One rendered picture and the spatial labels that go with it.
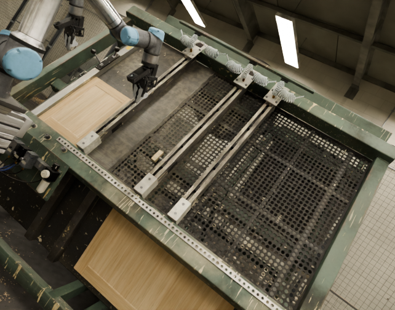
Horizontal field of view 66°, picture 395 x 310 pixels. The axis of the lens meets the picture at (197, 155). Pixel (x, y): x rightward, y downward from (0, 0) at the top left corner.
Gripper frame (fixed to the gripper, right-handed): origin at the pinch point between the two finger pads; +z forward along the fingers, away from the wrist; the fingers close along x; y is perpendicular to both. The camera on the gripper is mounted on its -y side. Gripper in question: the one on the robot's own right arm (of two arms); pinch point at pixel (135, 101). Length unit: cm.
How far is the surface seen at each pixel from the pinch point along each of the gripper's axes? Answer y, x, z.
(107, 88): 30, 56, 19
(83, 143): -4.5, 26.8, 39.0
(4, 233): -25, 68, 135
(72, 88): 14, 70, 25
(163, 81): 53, 30, 3
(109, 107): 23, 42, 26
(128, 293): -6, -37, 104
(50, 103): -1, 69, 34
